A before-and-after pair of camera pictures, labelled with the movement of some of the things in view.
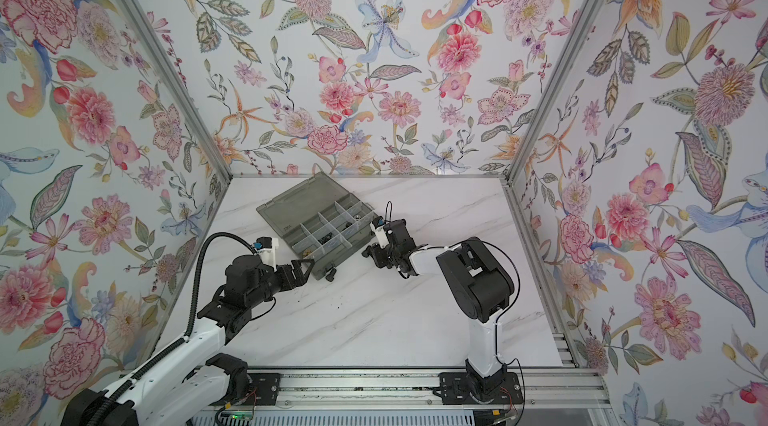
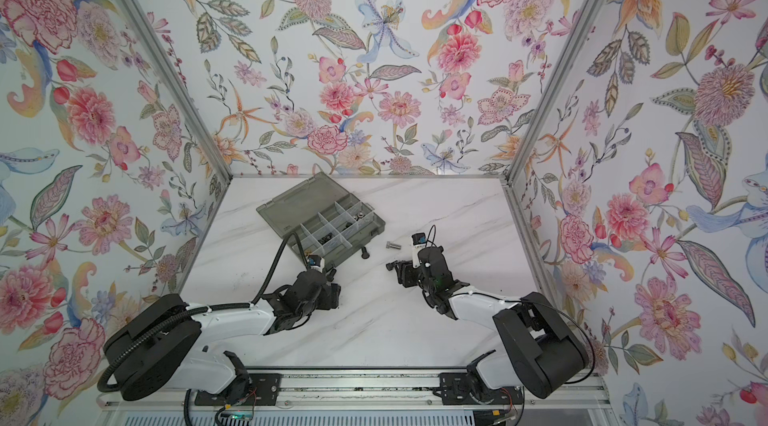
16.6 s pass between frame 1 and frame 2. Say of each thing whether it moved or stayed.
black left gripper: moved
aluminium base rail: stayed
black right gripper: moved
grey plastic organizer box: stayed
